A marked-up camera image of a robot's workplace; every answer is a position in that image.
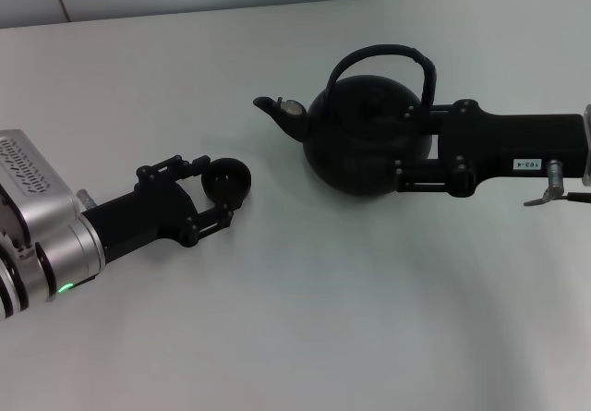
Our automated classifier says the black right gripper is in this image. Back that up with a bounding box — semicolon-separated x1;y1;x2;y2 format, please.
394;100;590;198

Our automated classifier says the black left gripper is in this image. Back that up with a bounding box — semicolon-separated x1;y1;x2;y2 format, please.
82;155;241;262

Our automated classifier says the small black teacup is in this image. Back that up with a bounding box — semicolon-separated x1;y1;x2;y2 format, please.
200;157;253;199

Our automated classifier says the black round teapot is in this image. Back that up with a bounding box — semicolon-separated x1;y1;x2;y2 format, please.
252;44;439;195

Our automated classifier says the right gripper plug with cable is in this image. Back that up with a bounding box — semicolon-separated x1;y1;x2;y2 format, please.
523;160;591;207

